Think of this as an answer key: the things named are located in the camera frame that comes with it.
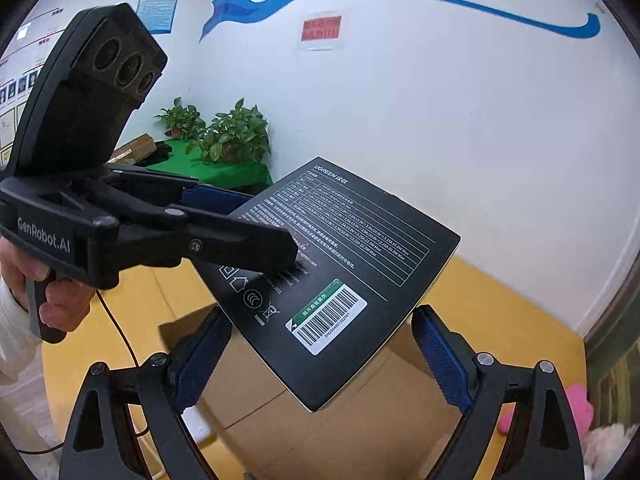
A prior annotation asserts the flat brown cardboard carton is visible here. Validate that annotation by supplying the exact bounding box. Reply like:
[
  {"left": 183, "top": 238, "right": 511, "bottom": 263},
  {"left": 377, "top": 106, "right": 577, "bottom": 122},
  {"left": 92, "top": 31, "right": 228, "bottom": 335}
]
[{"left": 110, "top": 133, "right": 157, "bottom": 164}]

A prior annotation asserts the red wall sign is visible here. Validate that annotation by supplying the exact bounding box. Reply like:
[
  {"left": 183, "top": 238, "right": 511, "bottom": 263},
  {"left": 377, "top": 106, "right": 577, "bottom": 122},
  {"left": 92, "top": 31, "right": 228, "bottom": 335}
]
[{"left": 299, "top": 11, "right": 345, "bottom": 52}]

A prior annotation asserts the white plush toy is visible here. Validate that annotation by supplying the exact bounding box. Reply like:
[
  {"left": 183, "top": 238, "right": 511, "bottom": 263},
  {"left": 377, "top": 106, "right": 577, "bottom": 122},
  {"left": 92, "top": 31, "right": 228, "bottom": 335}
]
[{"left": 581, "top": 422, "right": 640, "bottom": 477}]

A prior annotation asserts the green tablecloth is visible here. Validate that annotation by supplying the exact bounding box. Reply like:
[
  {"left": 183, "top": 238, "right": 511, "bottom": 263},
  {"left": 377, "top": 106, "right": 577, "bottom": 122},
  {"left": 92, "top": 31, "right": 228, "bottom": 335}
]
[{"left": 145, "top": 138, "right": 275, "bottom": 192}]

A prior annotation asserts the large potted green plant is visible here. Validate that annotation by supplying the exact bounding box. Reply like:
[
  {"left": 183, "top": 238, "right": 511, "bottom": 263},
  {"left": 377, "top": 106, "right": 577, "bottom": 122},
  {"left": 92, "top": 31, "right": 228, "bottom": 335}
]
[{"left": 187, "top": 98, "right": 274, "bottom": 165}]

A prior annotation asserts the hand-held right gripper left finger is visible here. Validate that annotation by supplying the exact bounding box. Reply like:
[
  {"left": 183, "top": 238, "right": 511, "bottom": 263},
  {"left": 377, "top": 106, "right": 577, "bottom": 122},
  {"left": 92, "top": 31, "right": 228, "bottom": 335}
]
[{"left": 59, "top": 305, "right": 233, "bottom": 480}]

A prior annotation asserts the blue wall notice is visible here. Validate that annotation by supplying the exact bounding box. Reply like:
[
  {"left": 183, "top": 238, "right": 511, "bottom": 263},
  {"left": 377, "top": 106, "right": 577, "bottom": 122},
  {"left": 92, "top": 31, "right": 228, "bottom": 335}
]
[{"left": 135, "top": 0, "right": 181, "bottom": 35}]

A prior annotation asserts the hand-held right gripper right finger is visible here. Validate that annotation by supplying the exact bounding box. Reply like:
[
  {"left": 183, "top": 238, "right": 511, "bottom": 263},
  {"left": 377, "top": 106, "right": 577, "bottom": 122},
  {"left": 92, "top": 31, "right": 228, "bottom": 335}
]
[{"left": 411, "top": 304, "right": 586, "bottom": 480}]

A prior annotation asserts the brown cardboard box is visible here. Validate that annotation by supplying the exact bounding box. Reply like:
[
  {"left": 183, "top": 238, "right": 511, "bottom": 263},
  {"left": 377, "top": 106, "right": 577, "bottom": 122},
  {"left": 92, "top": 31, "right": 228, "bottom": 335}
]
[{"left": 159, "top": 305, "right": 467, "bottom": 480}]

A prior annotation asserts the black product box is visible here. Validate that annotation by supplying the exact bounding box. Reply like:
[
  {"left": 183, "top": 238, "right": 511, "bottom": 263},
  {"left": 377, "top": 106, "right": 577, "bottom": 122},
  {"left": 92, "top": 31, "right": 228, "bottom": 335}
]
[{"left": 197, "top": 156, "right": 462, "bottom": 414}]

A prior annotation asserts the small potted green plant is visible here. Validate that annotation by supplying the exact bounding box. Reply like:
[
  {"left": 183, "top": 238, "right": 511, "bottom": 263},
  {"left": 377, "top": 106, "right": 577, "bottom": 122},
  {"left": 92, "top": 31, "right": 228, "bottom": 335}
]
[{"left": 154, "top": 97, "right": 206, "bottom": 142}]

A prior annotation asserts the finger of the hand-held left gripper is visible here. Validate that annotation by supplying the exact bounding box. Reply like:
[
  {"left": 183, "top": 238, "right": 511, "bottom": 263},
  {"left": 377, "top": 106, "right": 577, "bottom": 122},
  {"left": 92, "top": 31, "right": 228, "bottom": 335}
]
[
  {"left": 104, "top": 162, "right": 257, "bottom": 218},
  {"left": 100, "top": 204, "right": 301, "bottom": 277}
]

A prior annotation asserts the black cable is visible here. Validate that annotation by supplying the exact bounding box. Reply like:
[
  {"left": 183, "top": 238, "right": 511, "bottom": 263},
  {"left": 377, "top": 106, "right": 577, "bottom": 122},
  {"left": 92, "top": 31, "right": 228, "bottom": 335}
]
[{"left": 20, "top": 287, "right": 151, "bottom": 457}]

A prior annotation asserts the person's left hand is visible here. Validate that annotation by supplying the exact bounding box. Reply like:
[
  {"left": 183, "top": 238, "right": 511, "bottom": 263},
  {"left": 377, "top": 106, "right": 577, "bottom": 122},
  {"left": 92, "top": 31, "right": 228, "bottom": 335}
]
[{"left": 0, "top": 235, "right": 97, "bottom": 332}]

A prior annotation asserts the person's left forearm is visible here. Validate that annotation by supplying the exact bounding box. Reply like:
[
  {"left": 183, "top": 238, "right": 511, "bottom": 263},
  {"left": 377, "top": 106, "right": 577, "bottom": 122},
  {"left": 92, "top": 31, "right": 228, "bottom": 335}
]
[{"left": 0, "top": 277, "right": 45, "bottom": 388}]

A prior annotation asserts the pink flower plush toy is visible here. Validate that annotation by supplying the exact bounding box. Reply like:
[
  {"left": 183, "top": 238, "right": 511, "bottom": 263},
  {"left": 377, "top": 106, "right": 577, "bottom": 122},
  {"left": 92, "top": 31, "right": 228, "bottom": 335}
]
[{"left": 499, "top": 382, "right": 594, "bottom": 434}]

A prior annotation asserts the wall board with framed pictures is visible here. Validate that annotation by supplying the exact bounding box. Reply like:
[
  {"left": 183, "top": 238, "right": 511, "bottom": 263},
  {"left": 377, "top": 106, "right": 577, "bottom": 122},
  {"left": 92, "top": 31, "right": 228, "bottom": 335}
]
[{"left": 0, "top": 9, "right": 67, "bottom": 163}]

